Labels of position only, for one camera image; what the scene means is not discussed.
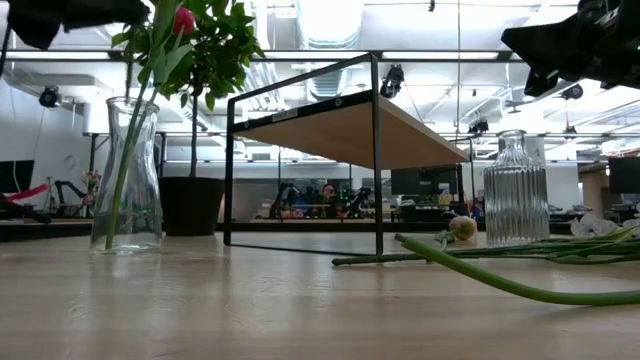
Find black computer monitor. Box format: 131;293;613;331
607;155;640;196
0;159;36;195
390;166;460;197

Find ribbed clear glass vase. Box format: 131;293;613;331
482;129;552;247

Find red and yellow flower bouquet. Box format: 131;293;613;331
103;0;197;251

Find green potted plant black pot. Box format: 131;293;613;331
112;0;267;238

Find pink and white flower bouquet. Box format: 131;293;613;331
549;212;640;266

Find light wooden cabinet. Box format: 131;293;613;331
578;162;612;217

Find smooth clear glass vase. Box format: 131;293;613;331
89;95;164;256

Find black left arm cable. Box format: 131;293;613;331
0;27;12;79

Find pink background flowers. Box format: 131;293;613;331
81;169;104;206

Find orange artificial tulip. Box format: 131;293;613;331
393;232;640;308

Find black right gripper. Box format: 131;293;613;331
500;0;640;99

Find wooden shelf black metal frame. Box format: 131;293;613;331
223;52;471;257

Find pink artificial tulip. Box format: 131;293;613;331
433;215;480;251

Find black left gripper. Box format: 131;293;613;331
7;0;151;51

